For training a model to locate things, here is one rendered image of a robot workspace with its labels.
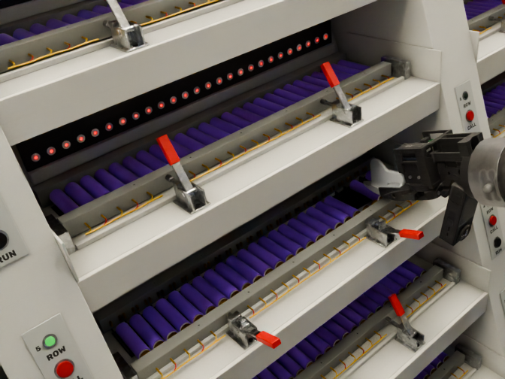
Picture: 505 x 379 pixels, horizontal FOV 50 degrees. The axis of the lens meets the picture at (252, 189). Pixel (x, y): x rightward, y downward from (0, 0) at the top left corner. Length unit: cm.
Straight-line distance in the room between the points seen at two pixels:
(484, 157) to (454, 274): 35
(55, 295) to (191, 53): 29
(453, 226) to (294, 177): 26
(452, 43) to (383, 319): 46
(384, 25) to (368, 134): 22
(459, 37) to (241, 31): 40
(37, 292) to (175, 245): 15
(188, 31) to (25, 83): 18
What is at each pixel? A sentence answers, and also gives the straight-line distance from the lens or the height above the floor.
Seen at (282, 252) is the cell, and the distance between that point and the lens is 81.
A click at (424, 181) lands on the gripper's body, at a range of 80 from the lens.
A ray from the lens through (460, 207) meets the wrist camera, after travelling 80.
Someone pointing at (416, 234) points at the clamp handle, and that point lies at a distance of 79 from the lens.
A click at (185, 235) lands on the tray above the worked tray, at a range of 63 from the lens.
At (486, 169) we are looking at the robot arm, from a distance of 73.
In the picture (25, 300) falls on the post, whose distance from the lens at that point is 58.
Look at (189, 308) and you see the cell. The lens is 75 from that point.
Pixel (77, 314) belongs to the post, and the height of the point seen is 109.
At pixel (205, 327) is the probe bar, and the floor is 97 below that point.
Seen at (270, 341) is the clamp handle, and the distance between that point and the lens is 65.
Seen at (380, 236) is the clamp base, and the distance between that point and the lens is 83.
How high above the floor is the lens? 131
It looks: 17 degrees down
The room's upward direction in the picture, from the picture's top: 20 degrees counter-clockwise
